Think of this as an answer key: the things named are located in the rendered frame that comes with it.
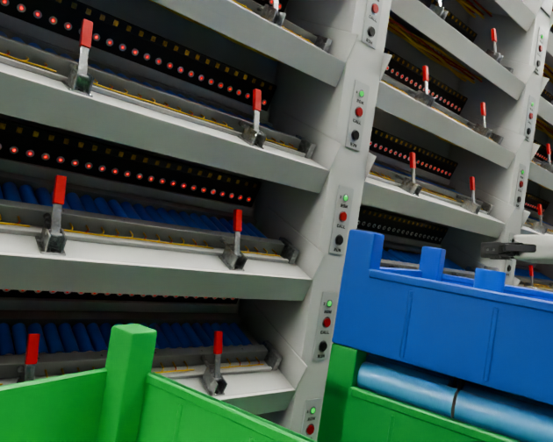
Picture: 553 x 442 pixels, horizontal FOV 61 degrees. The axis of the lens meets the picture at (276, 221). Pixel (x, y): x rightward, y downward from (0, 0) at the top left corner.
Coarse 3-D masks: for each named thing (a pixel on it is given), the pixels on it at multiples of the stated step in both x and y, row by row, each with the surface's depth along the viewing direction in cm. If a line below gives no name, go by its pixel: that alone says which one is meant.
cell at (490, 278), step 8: (480, 272) 31; (488, 272) 30; (496, 272) 30; (504, 272) 30; (480, 280) 31; (488, 280) 30; (496, 280) 30; (504, 280) 30; (480, 288) 30; (488, 288) 30; (496, 288) 30
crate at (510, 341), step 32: (352, 256) 33; (352, 288) 32; (384, 288) 31; (416, 288) 30; (448, 288) 29; (512, 288) 45; (352, 320) 32; (384, 320) 31; (416, 320) 30; (448, 320) 29; (480, 320) 28; (512, 320) 27; (544, 320) 26; (384, 352) 31; (416, 352) 30; (448, 352) 29; (480, 352) 28; (512, 352) 27; (544, 352) 26; (480, 384) 28; (512, 384) 27; (544, 384) 26
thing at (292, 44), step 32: (160, 0) 62; (192, 0) 64; (224, 0) 67; (256, 0) 90; (288, 0) 93; (224, 32) 69; (256, 32) 71; (288, 32) 74; (320, 32) 89; (288, 64) 77; (320, 64) 80
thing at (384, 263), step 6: (384, 264) 102; (390, 264) 103; (396, 264) 104; (402, 264) 106; (408, 264) 109; (414, 264) 111; (444, 270) 118; (450, 270) 120; (456, 270) 123; (462, 270) 126; (468, 276) 126; (474, 276) 128
